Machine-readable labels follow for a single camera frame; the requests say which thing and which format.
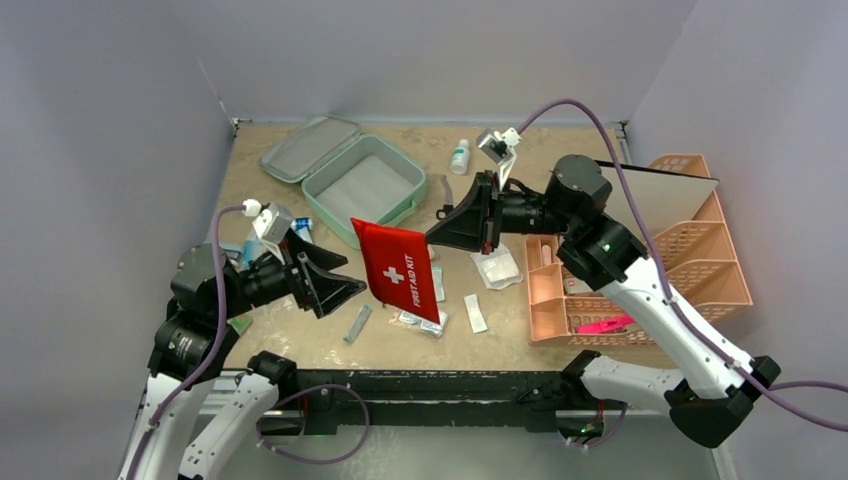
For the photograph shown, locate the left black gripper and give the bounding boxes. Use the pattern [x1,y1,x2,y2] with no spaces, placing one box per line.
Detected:
[216,224,365,318]

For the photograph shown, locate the grey green bandage strip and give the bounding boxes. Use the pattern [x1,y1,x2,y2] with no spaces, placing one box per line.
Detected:
[343,305,373,344]

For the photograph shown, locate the teal bandage strip packet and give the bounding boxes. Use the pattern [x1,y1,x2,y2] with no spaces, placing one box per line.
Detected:
[431,266,446,302]

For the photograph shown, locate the red first aid pouch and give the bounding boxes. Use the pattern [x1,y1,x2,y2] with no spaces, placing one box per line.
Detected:
[351,218,441,325]

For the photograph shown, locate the white bandage strip packet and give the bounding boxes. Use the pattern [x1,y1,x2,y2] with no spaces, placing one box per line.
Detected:
[464,294,488,334]

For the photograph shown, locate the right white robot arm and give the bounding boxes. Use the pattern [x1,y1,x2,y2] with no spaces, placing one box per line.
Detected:
[426,154,780,448]

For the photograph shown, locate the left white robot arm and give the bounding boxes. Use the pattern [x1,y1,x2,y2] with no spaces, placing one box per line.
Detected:
[119,231,367,479]

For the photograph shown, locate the white gauze pad packet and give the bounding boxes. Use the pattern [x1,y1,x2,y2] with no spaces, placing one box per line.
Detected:
[470,244,524,290]

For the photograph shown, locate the blue white tube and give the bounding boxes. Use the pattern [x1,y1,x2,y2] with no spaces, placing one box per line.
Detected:
[291,217,313,243]

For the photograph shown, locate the white plastic bottle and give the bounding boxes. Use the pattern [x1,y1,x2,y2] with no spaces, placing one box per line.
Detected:
[449,139,470,175]

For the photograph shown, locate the clear bag alcohol wipes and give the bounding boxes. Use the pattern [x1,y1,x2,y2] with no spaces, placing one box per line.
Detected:
[389,310,449,338]

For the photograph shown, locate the blue white plastic bag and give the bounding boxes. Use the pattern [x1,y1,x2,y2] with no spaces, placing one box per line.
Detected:
[219,240,257,268]

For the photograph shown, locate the small green packet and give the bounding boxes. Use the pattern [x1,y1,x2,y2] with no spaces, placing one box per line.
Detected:
[227,314,253,336]

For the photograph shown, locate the mint green storage case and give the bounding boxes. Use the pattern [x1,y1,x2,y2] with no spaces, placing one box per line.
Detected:
[259,115,427,249]

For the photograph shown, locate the pink marker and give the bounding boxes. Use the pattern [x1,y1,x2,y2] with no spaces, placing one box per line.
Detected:
[576,315,635,335]

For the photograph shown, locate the peach plastic organizer basket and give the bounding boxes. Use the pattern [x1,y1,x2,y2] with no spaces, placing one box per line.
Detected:
[523,154,755,348]

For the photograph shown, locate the black handled scissors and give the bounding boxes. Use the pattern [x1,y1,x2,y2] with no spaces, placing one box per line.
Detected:
[436,175,455,220]

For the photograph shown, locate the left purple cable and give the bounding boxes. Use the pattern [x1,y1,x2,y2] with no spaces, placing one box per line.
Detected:
[122,203,370,480]

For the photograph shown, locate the purple cable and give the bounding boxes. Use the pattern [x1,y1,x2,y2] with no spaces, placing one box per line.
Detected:
[516,99,848,452]
[122,203,370,480]

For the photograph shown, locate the black metal base frame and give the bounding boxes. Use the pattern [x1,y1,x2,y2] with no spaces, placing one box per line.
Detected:
[248,351,627,442]

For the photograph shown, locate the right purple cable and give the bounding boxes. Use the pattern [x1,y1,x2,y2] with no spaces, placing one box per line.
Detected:
[516,99,848,452]

